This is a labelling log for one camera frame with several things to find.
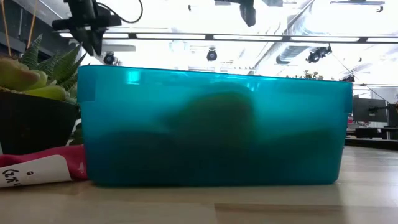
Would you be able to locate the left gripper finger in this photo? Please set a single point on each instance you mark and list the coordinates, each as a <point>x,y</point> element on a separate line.
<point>97,40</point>
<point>82,39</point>

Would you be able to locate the white handwritten label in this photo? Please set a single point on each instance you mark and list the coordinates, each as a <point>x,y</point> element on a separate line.
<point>40,171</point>

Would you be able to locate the black ceiling spotlight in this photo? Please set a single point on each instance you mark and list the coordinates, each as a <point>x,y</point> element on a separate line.
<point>109,58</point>
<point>317,54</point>
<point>211,55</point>

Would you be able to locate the potted succulent plant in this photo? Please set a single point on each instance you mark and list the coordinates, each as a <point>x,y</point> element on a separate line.
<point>34,121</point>

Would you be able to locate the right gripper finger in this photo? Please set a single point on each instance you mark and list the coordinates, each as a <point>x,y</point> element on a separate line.
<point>248,15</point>

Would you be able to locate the bushy green potted plant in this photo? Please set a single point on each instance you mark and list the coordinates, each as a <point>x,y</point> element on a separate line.
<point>306,75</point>

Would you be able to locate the dark computer monitor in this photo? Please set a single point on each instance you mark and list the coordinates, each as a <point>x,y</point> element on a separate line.
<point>370,110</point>

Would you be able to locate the ceiling light rail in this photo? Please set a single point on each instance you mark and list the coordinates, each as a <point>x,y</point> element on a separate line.
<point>248,38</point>

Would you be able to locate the red cloth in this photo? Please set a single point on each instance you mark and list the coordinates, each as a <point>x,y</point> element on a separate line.
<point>74,158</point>

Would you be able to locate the teal plastic tupperware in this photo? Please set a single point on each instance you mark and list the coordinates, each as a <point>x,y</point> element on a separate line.
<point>295,102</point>

